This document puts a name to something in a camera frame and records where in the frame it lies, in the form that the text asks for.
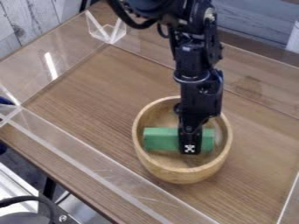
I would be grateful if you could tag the green rectangular block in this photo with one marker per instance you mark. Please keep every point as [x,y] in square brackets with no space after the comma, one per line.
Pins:
[164,139]

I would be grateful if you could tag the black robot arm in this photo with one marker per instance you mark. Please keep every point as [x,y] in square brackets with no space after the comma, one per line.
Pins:
[188,22]

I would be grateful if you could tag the clear acrylic tray walls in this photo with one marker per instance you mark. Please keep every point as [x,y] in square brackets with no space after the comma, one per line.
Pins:
[80,90]

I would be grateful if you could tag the black metal bracket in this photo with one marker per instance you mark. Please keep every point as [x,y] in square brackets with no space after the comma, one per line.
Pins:
[52,211]

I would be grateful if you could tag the brown wooden bowl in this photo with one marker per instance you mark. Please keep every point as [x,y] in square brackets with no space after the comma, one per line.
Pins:
[170,165]

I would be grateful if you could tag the white object at right edge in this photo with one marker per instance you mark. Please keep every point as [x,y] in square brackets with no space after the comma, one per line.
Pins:
[293,43]

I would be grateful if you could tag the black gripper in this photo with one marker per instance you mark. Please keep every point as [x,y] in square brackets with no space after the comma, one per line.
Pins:
[201,104]

